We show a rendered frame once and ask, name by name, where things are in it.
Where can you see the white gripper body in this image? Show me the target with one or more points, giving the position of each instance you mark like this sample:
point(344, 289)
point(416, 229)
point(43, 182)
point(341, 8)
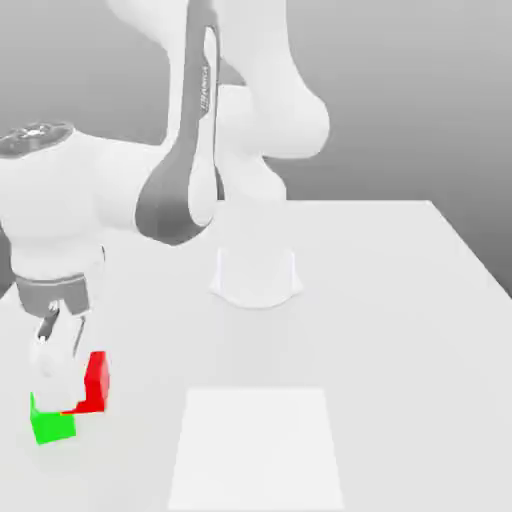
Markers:
point(60, 372)

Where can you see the small red cube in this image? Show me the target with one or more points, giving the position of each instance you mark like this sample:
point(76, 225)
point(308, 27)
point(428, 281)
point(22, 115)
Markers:
point(96, 384)

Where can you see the small green cube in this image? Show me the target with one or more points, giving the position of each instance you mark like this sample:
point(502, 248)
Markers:
point(52, 428)

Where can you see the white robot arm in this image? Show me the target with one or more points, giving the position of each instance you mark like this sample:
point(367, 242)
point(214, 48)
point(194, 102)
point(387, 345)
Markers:
point(248, 132)

